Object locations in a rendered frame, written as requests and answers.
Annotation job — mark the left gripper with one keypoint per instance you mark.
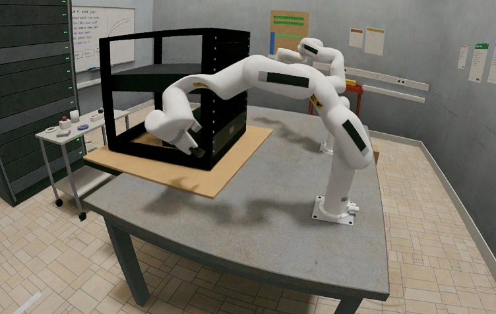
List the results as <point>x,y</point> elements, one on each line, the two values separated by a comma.
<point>188,145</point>

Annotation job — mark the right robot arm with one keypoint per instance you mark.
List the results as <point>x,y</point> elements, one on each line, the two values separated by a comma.
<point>314,48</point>

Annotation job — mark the tan flat board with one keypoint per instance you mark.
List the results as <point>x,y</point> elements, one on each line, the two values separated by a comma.
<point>192,180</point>

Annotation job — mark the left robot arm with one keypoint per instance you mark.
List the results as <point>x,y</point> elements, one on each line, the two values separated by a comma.
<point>350,139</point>

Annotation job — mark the black rack frame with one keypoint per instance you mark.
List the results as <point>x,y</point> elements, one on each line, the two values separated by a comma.
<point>223,122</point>

